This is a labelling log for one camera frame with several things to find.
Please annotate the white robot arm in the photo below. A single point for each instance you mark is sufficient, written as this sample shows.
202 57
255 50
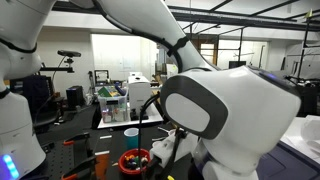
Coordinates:
233 106

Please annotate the red bowl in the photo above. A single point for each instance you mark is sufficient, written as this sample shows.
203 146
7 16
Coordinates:
125 168

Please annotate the white monitor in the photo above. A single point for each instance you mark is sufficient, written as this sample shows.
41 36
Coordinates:
171 70

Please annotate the metal fork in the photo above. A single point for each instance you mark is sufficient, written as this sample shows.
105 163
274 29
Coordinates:
162 129

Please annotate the clear plastic bin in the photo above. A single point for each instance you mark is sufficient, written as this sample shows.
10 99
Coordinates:
113 108

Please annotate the green box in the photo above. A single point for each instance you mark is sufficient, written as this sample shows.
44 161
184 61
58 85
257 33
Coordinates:
108 91

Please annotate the white tray board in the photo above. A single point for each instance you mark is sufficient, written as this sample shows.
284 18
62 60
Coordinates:
116 124

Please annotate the blue plastic cup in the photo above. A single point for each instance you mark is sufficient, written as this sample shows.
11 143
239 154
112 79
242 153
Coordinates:
131 140

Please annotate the colourful toy pile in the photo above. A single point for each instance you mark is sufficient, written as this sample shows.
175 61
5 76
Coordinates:
133 162

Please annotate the distant black monitor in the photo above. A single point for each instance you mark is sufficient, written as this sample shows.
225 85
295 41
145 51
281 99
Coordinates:
237 64

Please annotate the black speaker tower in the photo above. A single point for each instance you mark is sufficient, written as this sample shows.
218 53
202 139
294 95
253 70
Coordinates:
74 96

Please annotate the yellow banana toy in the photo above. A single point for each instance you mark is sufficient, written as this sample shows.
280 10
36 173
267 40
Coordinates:
170 177

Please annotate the orange wood block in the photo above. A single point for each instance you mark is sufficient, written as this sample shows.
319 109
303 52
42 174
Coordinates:
102 165

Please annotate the dark blue office chair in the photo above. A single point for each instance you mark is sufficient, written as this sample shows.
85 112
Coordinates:
36 96

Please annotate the black tray box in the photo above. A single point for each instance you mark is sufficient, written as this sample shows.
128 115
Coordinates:
286 163

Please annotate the white paper pile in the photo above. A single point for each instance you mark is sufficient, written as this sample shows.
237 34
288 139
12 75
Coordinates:
306 133

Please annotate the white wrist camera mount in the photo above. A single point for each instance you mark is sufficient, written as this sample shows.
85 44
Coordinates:
160 151

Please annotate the black stereo camera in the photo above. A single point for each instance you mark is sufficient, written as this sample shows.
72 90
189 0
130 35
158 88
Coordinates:
69 53

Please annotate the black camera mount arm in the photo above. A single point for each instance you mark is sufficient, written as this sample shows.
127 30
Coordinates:
56 69

